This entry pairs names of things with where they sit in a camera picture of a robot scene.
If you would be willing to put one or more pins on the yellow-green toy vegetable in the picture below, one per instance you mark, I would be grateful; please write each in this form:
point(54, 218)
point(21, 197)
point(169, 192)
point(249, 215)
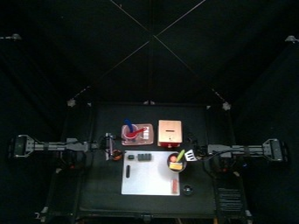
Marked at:
point(180, 156)

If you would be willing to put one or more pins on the white sliced toy block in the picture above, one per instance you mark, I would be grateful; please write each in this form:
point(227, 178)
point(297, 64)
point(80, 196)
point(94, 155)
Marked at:
point(145, 133)

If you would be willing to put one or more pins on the metal frame bracket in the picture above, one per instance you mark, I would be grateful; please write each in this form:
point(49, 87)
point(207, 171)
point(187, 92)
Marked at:
point(148, 102)
point(291, 39)
point(70, 102)
point(16, 37)
point(225, 106)

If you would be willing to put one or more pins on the white text warning label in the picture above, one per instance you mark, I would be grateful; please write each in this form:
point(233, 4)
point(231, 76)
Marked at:
point(229, 199)

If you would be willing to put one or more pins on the small green toy piece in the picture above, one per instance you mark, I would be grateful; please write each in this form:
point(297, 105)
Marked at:
point(130, 157)

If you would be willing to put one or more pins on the metal bowl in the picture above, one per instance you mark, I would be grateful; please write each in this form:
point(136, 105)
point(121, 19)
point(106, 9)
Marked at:
point(182, 167)

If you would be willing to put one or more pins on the yellow ridged toy piece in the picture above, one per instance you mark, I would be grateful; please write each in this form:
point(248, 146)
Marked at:
point(174, 166)

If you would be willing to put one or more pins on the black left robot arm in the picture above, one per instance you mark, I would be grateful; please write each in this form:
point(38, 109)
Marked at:
point(50, 145)

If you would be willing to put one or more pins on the red drawer with wooden knob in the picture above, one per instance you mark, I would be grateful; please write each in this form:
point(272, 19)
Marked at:
point(165, 145)

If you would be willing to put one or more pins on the red plastic cup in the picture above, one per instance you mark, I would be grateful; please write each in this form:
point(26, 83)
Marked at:
point(126, 134)

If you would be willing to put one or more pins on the grey vertical frame pole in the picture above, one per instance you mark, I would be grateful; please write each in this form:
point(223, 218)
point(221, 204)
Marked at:
point(150, 73)

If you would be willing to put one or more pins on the small black round knob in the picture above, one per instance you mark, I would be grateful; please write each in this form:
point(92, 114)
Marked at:
point(188, 190)

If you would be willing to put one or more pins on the orange toy carrot slice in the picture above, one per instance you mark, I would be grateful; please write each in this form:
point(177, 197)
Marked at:
point(172, 159)

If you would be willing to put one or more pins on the white plastic cutting board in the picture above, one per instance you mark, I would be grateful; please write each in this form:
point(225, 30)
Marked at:
point(150, 178)

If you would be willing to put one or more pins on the wooden box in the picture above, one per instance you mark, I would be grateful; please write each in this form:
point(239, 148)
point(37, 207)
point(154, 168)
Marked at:
point(169, 131)

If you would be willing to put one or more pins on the orange toy carrot with leaves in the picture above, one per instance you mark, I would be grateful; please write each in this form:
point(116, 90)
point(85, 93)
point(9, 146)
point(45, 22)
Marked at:
point(116, 152)

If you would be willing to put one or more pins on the blue plastic utensil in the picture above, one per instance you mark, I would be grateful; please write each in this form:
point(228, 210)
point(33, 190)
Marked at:
point(128, 122)

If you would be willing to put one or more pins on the red plastic spoon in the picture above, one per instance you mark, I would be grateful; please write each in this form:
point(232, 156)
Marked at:
point(136, 131)

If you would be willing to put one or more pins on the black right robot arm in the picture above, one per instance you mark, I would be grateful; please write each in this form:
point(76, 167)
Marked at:
point(240, 150)

